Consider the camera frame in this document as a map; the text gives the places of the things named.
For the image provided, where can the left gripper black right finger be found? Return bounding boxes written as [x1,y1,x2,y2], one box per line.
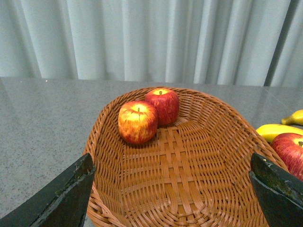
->
[249,153,303,227]

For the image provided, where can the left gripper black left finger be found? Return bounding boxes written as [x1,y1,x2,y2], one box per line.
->
[0,154,96,227]

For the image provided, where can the yellow banana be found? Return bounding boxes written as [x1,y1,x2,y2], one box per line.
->
[281,109,303,125]
[256,124,303,143]

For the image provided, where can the red apple outside basket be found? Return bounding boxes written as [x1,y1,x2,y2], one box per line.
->
[270,133,303,181]

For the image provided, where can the brown wicker basket, apples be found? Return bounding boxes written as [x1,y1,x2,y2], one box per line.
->
[84,88,286,227]

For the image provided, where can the yellow-red apple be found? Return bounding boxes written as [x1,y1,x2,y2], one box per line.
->
[118,101,158,145]

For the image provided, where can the dark red apple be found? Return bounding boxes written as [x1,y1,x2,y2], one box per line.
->
[145,88,179,126]

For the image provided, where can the white pleated curtain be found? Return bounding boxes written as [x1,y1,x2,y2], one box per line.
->
[0,0,303,88]

